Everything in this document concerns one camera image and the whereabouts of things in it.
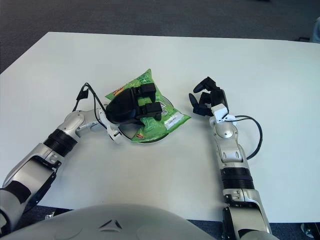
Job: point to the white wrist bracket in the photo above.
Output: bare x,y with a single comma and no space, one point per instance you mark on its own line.
111,131
220,112

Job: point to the pale blue background object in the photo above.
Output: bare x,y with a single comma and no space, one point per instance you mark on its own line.
315,31

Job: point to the small metal bracket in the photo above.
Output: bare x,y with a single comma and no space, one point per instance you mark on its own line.
49,216

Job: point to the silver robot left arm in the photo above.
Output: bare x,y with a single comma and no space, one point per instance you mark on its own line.
50,152

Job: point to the green snack bag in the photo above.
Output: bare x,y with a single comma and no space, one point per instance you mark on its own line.
152,125

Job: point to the dark chair base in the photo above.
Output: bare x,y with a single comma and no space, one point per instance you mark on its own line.
303,39

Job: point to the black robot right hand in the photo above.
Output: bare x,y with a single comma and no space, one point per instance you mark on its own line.
217,98

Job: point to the white plate with black rim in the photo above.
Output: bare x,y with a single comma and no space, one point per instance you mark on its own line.
126,130

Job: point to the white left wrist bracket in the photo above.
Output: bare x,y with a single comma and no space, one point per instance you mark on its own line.
111,131

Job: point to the grey robot torso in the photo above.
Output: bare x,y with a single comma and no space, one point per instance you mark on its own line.
125,225

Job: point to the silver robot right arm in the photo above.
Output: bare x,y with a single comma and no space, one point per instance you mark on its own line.
232,162

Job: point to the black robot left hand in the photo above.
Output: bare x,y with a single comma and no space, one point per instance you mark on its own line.
122,107

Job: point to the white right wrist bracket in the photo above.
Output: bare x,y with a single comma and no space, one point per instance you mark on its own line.
220,112

